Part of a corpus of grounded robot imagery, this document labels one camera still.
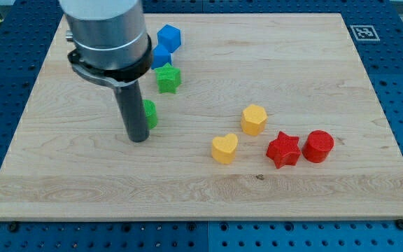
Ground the green circle block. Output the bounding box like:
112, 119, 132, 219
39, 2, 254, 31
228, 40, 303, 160
143, 99, 158, 130

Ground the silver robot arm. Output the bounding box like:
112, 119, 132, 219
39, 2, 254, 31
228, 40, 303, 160
59, 0, 153, 88

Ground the green star block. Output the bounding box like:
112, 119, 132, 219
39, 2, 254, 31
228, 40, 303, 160
155, 63, 181, 94

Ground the red star block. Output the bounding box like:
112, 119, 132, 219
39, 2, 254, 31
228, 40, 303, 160
266, 131, 301, 169

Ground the red circle block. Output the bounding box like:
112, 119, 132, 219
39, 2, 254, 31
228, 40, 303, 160
302, 130, 334, 163

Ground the yellow heart block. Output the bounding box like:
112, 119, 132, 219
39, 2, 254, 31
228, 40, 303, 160
211, 133, 239, 165

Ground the yellow hexagon block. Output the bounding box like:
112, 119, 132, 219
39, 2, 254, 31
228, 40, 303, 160
241, 104, 268, 136

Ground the wooden board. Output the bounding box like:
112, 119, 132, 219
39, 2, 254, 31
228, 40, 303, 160
0, 13, 403, 222

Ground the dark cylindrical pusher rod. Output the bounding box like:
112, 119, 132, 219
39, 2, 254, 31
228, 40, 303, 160
114, 80, 149, 143

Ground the blue block lower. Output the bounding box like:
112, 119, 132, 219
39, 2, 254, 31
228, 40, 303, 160
151, 45, 172, 69

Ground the blue cube block upper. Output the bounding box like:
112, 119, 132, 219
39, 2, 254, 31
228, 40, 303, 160
157, 24, 181, 53

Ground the white fiducial marker tag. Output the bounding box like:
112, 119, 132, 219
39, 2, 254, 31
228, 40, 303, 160
351, 24, 380, 41

